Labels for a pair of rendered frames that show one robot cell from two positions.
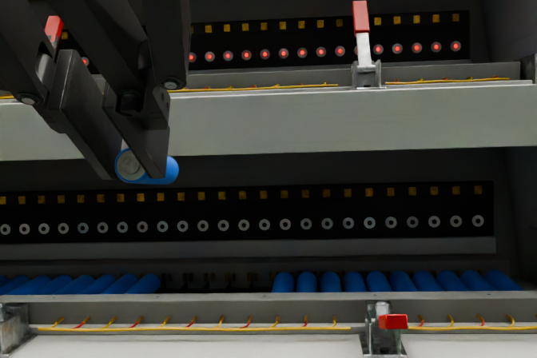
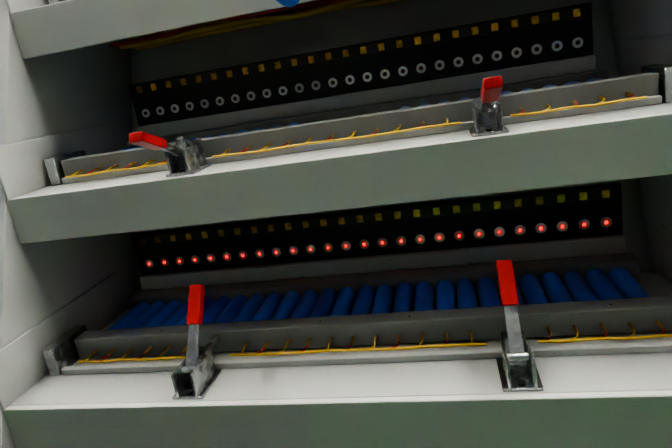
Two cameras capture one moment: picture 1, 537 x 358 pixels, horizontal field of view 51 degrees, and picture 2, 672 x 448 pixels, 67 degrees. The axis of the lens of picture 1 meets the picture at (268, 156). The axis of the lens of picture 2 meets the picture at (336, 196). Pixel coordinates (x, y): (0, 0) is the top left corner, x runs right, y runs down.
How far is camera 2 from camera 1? 0.10 m
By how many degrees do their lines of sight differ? 13
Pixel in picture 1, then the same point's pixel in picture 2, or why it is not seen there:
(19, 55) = not seen: outside the picture
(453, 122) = not seen: outside the picture
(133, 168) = not seen: outside the picture
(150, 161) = not seen: outside the picture
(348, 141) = not seen: outside the picture
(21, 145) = (173, 14)
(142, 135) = not seen: outside the picture
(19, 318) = (197, 148)
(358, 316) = (467, 115)
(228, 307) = (359, 123)
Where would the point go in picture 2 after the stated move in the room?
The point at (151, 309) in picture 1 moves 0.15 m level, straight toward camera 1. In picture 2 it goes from (297, 133) to (291, 68)
